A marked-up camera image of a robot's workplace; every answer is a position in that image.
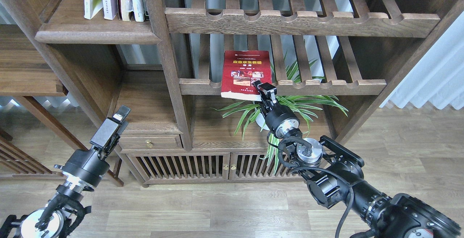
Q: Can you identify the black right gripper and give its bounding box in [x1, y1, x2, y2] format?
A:
[253, 80, 301, 139]

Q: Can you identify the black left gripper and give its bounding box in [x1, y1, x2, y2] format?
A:
[62, 105, 131, 188]

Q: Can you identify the red cover book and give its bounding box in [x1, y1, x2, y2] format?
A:
[221, 50, 272, 101]

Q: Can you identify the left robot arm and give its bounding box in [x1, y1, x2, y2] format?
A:
[1, 105, 130, 238]

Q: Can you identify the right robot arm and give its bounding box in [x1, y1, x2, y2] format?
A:
[253, 80, 461, 238]

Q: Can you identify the white plant pot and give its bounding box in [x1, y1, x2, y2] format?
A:
[256, 110, 292, 134]

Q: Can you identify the green spider plant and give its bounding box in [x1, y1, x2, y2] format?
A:
[215, 59, 349, 175]

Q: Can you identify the dark wooden bookshelf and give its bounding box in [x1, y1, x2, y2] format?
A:
[1, 0, 463, 187]

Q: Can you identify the brass drawer knob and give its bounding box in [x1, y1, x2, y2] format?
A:
[145, 139, 153, 148]

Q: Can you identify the wooden side table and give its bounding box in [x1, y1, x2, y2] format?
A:
[0, 25, 125, 187]

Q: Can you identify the white curtain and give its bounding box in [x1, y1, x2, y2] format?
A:
[381, 14, 464, 110]

